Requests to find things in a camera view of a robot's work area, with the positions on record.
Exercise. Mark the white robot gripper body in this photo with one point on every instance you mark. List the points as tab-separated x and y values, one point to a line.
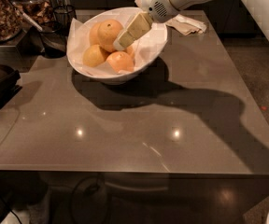
157	2

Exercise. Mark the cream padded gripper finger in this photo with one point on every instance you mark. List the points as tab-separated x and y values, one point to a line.
138	26

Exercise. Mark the right hidden orange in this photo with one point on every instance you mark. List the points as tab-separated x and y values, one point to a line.
130	50

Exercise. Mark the white ceramic bowl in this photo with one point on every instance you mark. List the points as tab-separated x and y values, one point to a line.
150	44

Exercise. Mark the front left yellow orange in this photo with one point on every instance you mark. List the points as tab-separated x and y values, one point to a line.
94	56

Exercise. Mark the crumpled beige napkin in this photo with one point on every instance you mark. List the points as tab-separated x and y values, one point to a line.
186	25

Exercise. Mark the metal tray stand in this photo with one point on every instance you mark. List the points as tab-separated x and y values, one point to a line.
14	50

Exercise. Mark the black wire cup holder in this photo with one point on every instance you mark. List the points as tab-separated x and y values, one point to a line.
64	15

